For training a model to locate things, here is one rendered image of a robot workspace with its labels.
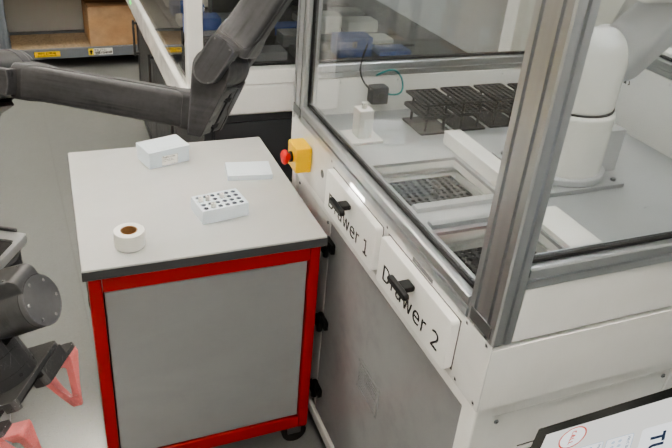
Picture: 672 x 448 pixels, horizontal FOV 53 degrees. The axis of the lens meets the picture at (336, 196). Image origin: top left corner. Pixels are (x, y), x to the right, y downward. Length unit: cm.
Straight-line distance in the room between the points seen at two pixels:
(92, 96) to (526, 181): 65
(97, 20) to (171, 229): 360
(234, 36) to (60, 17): 467
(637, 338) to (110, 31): 443
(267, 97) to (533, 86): 140
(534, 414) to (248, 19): 87
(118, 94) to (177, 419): 111
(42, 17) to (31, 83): 446
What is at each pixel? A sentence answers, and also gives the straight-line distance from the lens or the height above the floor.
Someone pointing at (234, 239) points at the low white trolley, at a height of 76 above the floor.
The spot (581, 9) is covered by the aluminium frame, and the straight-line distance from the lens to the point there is 91.
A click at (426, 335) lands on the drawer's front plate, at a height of 84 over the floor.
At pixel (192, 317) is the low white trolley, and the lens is 174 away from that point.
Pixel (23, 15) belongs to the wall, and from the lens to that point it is 560.
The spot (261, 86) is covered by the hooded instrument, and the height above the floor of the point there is 90.
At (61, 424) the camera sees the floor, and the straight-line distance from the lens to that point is 233.
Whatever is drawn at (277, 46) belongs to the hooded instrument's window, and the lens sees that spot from 223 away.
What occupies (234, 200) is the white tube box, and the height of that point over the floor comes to 80.
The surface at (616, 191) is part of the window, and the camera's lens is 113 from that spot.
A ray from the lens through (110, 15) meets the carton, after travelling 520.
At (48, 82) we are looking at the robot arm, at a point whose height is 128.
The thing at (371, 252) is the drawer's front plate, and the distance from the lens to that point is 146.
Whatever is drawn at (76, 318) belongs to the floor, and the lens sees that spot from 270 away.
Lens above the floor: 166
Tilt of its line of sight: 29 degrees down
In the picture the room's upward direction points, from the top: 5 degrees clockwise
